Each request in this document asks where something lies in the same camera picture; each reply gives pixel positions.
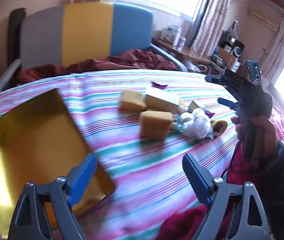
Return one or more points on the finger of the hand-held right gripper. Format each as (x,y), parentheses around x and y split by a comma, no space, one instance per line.
(213,78)
(225,102)

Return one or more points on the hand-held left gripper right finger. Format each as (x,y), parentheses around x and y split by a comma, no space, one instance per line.
(197,180)

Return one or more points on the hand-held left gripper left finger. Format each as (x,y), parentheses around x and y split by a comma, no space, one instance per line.
(82,177)

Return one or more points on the yellow snack packet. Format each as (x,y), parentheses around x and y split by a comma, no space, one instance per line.
(219,127)

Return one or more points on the white plastic bag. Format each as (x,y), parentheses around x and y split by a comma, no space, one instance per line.
(198,123)

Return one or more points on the purple wrapper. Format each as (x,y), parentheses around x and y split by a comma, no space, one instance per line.
(160,85)

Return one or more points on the beige carton box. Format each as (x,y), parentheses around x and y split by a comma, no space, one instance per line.
(162,100)

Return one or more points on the gold cardboard box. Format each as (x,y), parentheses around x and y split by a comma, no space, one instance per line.
(32,142)

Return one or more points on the yellow sponge block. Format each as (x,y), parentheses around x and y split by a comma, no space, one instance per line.
(132,101)
(157,125)

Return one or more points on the person's right hand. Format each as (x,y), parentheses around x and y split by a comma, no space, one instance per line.
(264,132)

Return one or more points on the cluttered metal rack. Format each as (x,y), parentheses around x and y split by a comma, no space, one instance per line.
(231,50)

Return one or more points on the wooden desk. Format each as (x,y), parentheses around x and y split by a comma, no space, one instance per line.
(181,52)

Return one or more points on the white jar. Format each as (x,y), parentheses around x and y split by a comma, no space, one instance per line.
(181,43)

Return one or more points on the red garment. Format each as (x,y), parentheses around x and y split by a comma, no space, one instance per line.
(181,225)

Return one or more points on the white carton box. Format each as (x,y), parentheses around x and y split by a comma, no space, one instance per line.
(173,33)

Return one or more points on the white air conditioner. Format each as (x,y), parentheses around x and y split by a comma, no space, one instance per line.
(263,20)

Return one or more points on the maroon cloth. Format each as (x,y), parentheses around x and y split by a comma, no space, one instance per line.
(132,60)

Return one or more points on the grey yellow blue chair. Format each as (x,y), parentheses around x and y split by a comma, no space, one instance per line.
(87,30)

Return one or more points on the black padded panel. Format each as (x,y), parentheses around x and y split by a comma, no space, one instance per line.
(15,35)

